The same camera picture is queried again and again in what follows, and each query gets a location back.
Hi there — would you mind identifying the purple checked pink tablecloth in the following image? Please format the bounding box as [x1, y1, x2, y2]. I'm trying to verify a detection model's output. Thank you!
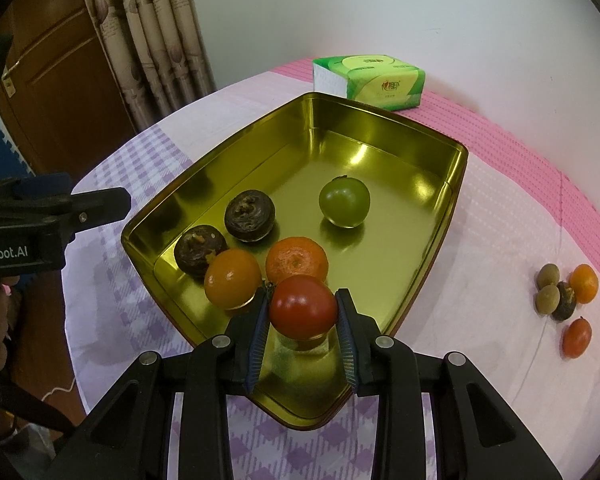
[62, 55, 600, 480]

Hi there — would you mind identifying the brown wooden door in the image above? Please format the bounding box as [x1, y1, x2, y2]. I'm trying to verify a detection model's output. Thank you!
[0, 0, 141, 176]

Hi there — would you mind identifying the orange mandarin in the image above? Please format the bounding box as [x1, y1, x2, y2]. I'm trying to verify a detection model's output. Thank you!
[265, 236, 329, 286]

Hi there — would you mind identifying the white cable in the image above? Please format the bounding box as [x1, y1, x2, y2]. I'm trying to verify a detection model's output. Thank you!
[42, 377, 77, 403]

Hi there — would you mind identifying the black strap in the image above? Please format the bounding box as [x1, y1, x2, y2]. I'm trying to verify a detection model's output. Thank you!
[0, 365, 81, 433]

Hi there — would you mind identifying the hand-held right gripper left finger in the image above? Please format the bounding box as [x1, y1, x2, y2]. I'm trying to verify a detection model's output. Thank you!
[45, 285, 273, 480]

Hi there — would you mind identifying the dark brown dried fruit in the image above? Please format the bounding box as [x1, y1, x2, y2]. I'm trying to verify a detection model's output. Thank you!
[551, 281, 578, 322]
[224, 190, 277, 242]
[174, 225, 228, 278]

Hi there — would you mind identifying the blue foam floor mat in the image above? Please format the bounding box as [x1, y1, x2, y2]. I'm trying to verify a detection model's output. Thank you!
[0, 105, 36, 181]

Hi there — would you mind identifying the red-orange oval fruit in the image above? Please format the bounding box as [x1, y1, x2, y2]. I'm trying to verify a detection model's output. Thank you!
[561, 316, 593, 359]

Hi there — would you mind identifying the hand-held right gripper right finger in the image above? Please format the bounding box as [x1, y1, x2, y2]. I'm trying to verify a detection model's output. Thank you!
[336, 289, 563, 480]

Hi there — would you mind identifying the gold metal tin tray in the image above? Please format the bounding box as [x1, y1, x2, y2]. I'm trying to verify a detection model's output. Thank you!
[121, 91, 469, 431]

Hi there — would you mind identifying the smooth orange kumquat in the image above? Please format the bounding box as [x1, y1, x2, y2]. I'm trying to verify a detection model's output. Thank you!
[569, 263, 600, 304]

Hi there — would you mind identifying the smooth orange round fruit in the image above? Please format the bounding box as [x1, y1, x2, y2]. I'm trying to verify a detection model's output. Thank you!
[203, 248, 263, 309]

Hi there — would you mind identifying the red tomato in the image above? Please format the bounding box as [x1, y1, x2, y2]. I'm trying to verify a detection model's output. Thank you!
[269, 275, 340, 339]

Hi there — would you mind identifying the beige patterned curtain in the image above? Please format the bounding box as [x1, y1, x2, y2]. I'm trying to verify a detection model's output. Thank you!
[77, 0, 217, 133]

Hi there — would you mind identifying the small brown longan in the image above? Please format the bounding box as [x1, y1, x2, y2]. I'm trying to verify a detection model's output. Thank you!
[535, 285, 561, 313]
[536, 263, 563, 289]

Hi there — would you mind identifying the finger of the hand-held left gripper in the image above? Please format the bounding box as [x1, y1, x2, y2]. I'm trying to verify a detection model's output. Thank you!
[0, 172, 73, 201]
[0, 187, 132, 233]

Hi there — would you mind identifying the green tomato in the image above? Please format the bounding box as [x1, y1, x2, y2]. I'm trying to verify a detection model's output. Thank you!
[319, 176, 371, 228]

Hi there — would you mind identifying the green tissue pack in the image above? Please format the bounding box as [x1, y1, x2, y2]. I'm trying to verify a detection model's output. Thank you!
[312, 55, 427, 112]

